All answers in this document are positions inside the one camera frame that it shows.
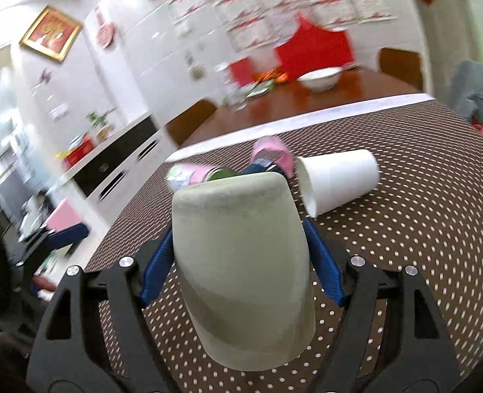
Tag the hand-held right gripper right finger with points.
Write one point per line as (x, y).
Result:
(325, 263)

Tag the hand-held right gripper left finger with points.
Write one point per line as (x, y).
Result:
(156, 263)

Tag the pale green cup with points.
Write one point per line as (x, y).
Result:
(241, 270)

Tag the white paper cup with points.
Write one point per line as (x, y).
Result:
(338, 184)

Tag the pink patterned cup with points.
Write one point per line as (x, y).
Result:
(192, 174)

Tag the brown dotted table mat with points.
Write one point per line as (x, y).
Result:
(409, 229)

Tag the black and white cabinet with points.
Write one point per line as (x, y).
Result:
(114, 159)

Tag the red gift box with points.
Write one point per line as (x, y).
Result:
(77, 152)

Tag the wooden chair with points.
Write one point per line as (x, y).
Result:
(191, 120)
(401, 67)

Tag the small potted plant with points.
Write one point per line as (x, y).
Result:
(100, 122)

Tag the clear glass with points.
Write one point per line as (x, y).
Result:
(235, 97)

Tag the white bowl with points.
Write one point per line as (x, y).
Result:
(320, 77)

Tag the small red box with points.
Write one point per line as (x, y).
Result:
(242, 73)

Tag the grey cloth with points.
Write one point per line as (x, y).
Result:
(476, 90)

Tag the gold framed picture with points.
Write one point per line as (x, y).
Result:
(51, 32)

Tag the pink wall ornament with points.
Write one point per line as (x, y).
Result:
(104, 28)

